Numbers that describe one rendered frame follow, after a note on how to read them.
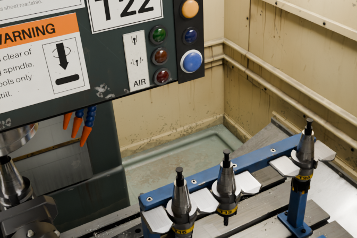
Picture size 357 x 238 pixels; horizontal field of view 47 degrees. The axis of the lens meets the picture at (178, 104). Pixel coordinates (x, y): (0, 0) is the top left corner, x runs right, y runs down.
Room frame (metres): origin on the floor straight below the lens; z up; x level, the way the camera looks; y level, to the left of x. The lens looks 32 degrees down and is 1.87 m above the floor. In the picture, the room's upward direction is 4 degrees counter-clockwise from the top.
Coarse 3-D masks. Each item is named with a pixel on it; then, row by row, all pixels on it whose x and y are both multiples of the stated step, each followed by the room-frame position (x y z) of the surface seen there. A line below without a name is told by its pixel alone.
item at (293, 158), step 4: (292, 152) 0.77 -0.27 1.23; (316, 152) 0.77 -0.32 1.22; (292, 156) 0.76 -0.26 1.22; (316, 156) 0.75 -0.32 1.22; (292, 160) 0.75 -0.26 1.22; (296, 160) 0.74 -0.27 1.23; (300, 160) 0.74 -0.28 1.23; (312, 160) 0.74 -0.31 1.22; (316, 160) 0.74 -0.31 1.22; (296, 164) 0.74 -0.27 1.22; (300, 164) 0.73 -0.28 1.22; (304, 164) 0.73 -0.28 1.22; (308, 164) 0.73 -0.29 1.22; (312, 164) 0.74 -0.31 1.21; (316, 164) 0.74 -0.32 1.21; (304, 168) 0.73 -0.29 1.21; (308, 168) 0.73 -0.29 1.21
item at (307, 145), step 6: (312, 132) 0.76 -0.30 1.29; (300, 138) 0.76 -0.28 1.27; (306, 138) 0.75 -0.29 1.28; (312, 138) 0.75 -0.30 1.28; (300, 144) 0.75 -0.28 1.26; (306, 144) 0.74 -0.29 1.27; (312, 144) 0.75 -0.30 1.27; (300, 150) 0.75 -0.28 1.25; (306, 150) 0.74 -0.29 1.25; (312, 150) 0.74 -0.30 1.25; (300, 156) 0.74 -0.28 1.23; (306, 156) 0.74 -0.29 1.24; (312, 156) 0.74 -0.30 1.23
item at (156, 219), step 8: (152, 208) 0.63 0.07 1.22; (160, 208) 0.63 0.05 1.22; (144, 216) 0.61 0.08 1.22; (152, 216) 0.60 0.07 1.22; (160, 216) 0.60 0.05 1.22; (168, 216) 0.60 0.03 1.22; (152, 224) 0.58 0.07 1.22; (160, 224) 0.58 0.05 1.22; (168, 224) 0.58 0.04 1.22; (152, 232) 0.56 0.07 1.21; (160, 232) 0.56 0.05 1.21
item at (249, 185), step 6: (234, 174) 0.72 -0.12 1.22; (240, 174) 0.72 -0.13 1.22; (246, 174) 0.71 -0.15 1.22; (240, 180) 0.70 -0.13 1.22; (246, 180) 0.70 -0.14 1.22; (252, 180) 0.69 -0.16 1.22; (246, 186) 0.67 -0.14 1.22; (252, 186) 0.67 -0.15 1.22; (258, 186) 0.67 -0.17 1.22; (246, 192) 0.66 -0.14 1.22; (252, 192) 0.66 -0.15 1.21; (258, 192) 0.66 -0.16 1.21
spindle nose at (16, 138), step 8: (24, 128) 0.57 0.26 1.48; (32, 128) 0.59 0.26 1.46; (0, 136) 0.54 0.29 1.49; (8, 136) 0.55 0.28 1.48; (16, 136) 0.56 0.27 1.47; (24, 136) 0.57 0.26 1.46; (32, 136) 0.59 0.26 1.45; (0, 144) 0.54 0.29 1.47; (8, 144) 0.55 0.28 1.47; (16, 144) 0.56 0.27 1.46; (0, 152) 0.54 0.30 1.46; (8, 152) 0.55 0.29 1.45
